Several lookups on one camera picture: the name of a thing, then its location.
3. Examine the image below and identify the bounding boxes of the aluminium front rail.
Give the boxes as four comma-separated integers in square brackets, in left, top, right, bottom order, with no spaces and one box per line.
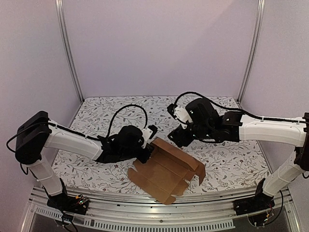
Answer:
[21,187,302,232]

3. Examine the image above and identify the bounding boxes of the right aluminium frame post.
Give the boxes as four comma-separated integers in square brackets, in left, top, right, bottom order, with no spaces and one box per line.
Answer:
[237,0,266,105]

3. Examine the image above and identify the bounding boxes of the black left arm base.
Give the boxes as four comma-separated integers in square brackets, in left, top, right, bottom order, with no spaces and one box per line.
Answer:
[45,179,90,215]

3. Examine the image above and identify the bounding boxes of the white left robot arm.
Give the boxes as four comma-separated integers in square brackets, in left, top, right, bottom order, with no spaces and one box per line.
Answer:
[15,111,157,210]

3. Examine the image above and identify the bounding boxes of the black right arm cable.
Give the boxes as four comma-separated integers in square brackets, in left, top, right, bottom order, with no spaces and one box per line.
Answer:
[173,91,302,121]

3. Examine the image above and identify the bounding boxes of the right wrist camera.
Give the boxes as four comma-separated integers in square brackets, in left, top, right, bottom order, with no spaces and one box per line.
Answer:
[167,98,220,129]

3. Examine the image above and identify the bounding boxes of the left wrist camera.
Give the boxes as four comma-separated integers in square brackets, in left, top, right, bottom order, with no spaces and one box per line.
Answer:
[138,125,158,148]

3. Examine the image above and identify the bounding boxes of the floral patterned table mat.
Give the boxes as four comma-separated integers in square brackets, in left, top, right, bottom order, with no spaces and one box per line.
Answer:
[52,96,270,194]

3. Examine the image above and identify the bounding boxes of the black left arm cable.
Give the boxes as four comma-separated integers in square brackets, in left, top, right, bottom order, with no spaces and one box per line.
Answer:
[106,104,148,143]

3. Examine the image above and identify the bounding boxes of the left aluminium frame post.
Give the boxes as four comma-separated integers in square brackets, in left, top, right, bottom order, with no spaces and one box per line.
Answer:
[55,0,84,103]

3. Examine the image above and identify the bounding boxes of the brown cardboard paper box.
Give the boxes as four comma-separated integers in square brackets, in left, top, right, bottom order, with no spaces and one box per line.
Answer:
[127,137,206,205]

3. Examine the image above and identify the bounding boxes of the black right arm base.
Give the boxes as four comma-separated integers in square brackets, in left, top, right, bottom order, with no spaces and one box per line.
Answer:
[233,178,275,216]

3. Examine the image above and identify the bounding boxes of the aluminium frame post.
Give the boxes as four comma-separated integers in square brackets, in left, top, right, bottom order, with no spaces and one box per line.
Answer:
[237,0,266,105]
[55,0,84,103]

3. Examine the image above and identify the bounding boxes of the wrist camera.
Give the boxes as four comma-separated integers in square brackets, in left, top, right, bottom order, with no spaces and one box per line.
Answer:
[167,98,220,129]
[138,125,158,148]

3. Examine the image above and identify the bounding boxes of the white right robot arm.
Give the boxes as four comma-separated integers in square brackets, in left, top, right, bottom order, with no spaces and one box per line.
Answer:
[168,111,309,211]

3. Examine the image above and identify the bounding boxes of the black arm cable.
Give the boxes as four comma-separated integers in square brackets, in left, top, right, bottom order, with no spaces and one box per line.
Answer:
[173,91,302,121]
[106,104,148,143]

